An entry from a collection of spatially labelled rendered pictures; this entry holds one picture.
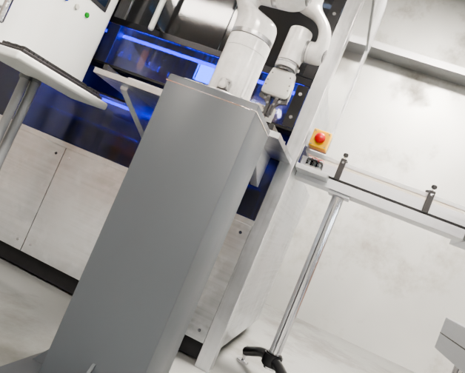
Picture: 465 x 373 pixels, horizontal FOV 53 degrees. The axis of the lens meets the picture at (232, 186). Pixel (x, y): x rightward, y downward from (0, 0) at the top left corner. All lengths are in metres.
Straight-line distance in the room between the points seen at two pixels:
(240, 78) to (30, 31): 0.95
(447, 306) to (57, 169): 3.23
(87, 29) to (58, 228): 0.85
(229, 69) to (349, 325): 3.22
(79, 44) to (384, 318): 3.19
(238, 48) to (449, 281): 3.33
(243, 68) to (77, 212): 1.12
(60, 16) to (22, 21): 0.17
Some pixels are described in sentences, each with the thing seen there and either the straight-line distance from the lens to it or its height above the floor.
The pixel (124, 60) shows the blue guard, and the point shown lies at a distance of 2.19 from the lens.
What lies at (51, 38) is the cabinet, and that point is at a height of 0.95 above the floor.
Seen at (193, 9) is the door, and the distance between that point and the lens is 2.18.
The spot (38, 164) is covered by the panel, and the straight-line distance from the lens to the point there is 2.24.
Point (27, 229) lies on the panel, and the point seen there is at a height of 0.19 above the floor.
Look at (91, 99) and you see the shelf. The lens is 1.87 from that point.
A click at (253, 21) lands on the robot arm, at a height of 1.08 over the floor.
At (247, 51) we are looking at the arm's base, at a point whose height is 1.00.
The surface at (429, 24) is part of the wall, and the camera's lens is 4.71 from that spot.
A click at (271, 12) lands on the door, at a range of 2.09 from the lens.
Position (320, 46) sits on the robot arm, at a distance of 1.68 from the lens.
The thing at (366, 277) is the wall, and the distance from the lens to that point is 4.16.
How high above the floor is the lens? 0.59
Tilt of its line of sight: 3 degrees up
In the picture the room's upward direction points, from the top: 23 degrees clockwise
